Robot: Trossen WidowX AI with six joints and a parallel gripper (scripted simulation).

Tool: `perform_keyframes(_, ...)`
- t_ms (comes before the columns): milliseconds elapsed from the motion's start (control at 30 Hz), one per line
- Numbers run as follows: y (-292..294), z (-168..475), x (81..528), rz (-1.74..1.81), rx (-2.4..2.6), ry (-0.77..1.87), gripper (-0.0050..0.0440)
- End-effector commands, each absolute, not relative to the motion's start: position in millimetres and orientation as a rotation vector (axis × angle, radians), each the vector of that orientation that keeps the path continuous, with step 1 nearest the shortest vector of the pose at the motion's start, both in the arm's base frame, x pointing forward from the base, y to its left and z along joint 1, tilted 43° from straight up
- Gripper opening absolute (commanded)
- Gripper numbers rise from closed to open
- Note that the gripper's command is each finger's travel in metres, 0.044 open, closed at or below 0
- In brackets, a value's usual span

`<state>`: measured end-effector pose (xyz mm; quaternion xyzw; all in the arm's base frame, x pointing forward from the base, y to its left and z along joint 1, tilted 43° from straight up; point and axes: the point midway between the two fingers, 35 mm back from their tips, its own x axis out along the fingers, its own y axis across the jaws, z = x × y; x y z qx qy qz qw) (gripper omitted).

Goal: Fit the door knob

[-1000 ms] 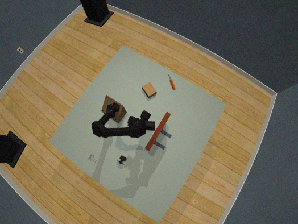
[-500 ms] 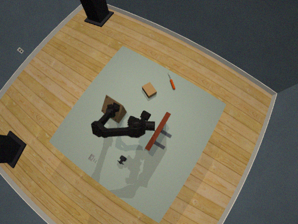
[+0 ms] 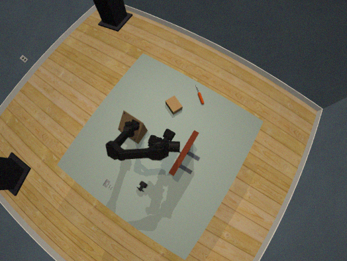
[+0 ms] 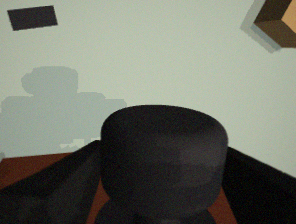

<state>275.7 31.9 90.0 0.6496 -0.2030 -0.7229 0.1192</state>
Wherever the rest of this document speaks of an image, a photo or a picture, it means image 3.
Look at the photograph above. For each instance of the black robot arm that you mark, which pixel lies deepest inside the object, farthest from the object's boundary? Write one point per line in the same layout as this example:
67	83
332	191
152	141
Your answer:
157	151

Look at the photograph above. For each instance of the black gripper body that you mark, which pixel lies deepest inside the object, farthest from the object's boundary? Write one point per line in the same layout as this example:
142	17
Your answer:
168	134

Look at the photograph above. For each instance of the brown wooden door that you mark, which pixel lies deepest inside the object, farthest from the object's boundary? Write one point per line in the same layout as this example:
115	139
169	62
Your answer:
183	153

